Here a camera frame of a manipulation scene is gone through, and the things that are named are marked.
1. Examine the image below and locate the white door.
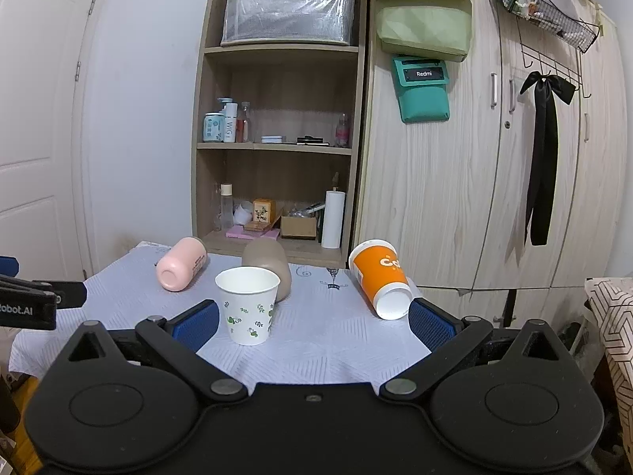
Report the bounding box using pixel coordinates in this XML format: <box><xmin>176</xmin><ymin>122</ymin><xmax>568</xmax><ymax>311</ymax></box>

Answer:
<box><xmin>0</xmin><ymin>0</ymin><xmax>108</xmax><ymax>279</ymax></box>

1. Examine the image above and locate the beige cup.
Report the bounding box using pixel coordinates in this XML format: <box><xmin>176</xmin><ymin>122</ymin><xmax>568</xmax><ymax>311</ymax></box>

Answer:
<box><xmin>241</xmin><ymin>240</ymin><xmax>293</xmax><ymax>303</ymax></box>

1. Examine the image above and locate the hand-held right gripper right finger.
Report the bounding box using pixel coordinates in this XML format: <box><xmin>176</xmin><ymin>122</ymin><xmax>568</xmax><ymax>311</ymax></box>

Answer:
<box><xmin>378</xmin><ymin>297</ymin><xmax>580</xmax><ymax>403</ymax></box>

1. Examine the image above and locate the teal pouch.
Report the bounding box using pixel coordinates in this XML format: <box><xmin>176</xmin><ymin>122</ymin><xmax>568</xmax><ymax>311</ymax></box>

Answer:
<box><xmin>392</xmin><ymin>55</ymin><xmax>451</xmax><ymax>124</ymax></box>

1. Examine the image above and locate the black ribbon bow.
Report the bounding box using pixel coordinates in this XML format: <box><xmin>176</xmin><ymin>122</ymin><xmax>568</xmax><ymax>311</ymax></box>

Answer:
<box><xmin>519</xmin><ymin>70</ymin><xmax>577</xmax><ymax>247</ymax></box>

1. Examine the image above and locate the grey plastic-wrapped storage box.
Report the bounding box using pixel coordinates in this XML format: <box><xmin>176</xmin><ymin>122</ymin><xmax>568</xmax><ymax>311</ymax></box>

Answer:
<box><xmin>220</xmin><ymin>0</ymin><xmax>357</xmax><ymax>48</ymax></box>

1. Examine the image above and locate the open cardboard box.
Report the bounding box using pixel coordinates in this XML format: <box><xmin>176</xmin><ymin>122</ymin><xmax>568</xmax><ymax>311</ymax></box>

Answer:
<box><xmin>280</xmin><ymin>212</ymin><xmax>318</xmax><ymax>239</ymax></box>

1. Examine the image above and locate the white bottle with teal cap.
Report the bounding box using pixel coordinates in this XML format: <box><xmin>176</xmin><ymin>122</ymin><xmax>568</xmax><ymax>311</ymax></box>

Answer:
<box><xmin>218</xmin><ymin>97</ymin><xmax>239</xmax><ymax>144</ymax></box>

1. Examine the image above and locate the teal jar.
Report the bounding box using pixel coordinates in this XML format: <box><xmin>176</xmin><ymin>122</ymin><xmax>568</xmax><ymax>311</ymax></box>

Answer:
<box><xmin>202</xmin><ymin>112</ymin><xmax>225</xmax><ymax>144</ymax></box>

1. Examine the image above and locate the white leaf-print paper cup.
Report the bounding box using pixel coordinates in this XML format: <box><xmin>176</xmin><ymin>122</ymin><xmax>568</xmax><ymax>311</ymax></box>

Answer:
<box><xmin>214</xmin><ymin>266</ymin><xmax>282</xmax><ymax>346</ymax></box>

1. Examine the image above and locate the black wire hanging basket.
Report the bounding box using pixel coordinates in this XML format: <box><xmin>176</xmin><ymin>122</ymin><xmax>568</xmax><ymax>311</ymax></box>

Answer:
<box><xmin>487</xmin><ymin>0</ymin><xmax>601</xmax><ymax>101</ymax></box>

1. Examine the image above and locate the clear reddish bottle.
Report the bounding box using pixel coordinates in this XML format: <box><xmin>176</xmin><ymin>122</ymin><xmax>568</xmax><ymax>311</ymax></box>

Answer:
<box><xmin>236</xmin><ymin>101</ymin><xmax>252</xmax><ymax>144</ymax></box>

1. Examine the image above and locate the green fabric bag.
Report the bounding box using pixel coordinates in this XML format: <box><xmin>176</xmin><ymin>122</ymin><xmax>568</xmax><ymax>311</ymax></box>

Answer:
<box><xmin>374</xmin><ymin>0</ymin><xmax>474</xmax><ymax>63</ymax></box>

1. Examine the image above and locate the light wooden wardrobe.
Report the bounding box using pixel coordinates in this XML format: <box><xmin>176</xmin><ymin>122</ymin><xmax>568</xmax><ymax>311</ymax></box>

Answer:
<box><xmin>353</xmin><ymin>0</ymin><xmax>622</xmax><ymax>292</ymax></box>

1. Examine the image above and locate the pale patterned tablecloth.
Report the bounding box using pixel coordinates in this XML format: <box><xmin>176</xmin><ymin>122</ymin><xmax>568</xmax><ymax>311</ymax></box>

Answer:
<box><xmin>9</xmin><ymin>241</ymin><xmax>437</xmax><ymax>388</ymax></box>

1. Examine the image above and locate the yellow floral box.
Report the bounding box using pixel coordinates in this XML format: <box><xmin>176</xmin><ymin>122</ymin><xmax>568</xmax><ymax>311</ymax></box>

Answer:
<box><xmin>252</xmin><ymin>198</ymin><xmax>277</xmax><ymax>224</ymax></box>

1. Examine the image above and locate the white paper towel roll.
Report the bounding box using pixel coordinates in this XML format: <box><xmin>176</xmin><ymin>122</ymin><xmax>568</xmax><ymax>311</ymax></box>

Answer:
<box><xmin>321</xmin><ymin>186</ymin><xmax>346</xmax><ymax>249</ymax></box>

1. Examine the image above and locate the wooden shelf unit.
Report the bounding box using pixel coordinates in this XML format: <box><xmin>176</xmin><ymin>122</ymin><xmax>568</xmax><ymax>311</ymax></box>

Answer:
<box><xmin>190</xmin><ymin>0</ymin><xmax>370</xmax><ymax>269</ymax></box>

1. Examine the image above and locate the clear bottle with cream cap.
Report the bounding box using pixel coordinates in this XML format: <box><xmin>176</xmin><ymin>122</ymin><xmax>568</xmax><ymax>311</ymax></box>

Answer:
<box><xmin>218</xmin><ymin>183</ymin><xmax>235</xmax><ymax>231</ymax></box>

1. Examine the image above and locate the orange paper cup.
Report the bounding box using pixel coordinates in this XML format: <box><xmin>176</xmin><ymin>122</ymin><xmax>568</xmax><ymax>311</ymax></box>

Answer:
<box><xmin>348</xmin><ymin>239</ymin><xmax>414</xmax><ymax>321</ymax></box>

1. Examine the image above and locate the pink notepad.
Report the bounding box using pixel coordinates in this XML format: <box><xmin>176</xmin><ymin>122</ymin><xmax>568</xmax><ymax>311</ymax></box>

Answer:
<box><xmin>226</xmin><ymin>224</ymin><xmax>282</xmax><ymax>241</ymax></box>

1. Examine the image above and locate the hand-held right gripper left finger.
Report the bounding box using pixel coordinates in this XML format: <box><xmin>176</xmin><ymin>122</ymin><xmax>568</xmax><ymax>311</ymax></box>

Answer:
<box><xmin>52</xmin><ymin>299</ymin><xmax>249</xmax><ymax>405</ymax></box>

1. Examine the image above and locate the geometric patterned cloth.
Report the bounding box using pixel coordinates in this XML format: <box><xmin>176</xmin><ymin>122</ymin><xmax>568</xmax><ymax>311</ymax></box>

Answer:
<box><xmin>584</xmin><ymin>276</ymin><xmax>633</xmax><ymax>430</ymax></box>

